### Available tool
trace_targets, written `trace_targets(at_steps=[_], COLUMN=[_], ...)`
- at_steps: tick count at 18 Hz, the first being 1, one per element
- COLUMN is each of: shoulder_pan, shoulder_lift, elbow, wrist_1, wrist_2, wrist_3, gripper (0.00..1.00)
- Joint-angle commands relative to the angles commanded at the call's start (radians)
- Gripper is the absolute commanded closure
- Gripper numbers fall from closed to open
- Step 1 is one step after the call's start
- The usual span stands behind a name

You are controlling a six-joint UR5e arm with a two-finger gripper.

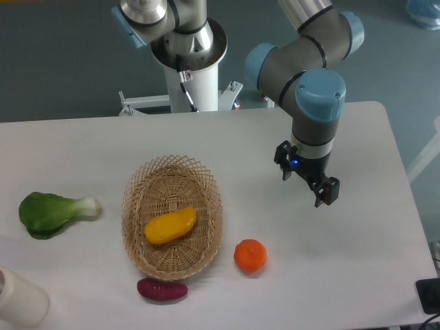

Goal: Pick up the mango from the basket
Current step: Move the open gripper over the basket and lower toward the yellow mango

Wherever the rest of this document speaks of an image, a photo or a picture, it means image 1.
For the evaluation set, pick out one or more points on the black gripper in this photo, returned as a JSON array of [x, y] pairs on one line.
[[326, 189]]

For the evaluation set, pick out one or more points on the woven wicker basket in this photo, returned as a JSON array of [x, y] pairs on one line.
[[161, 186]]

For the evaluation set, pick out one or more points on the yellow mango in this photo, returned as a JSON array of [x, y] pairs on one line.
[[170, 226]]

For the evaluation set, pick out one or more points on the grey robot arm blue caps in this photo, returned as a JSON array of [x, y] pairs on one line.
[[298, 77]]

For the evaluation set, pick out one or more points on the blue bag in background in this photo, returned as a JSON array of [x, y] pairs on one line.
[[424, 12]]

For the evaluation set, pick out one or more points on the white frame leg at right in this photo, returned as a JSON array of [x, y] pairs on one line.
[[425, 156]]

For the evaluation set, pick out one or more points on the green bok choy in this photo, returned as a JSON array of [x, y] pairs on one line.
[[45, 214]]

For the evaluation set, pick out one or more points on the purple sweet potato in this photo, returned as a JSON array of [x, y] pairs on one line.
[[157, 290]]

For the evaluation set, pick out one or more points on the black device at table edge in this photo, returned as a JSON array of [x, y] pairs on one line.
[[428, 293]]

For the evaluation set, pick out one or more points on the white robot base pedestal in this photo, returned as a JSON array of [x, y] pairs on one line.
[[191, 69]]

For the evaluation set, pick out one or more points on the orange tangerine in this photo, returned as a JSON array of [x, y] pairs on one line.
[[250, 255]]

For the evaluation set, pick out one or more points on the white cylindrical bottle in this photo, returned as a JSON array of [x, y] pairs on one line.
[[23, 303]]

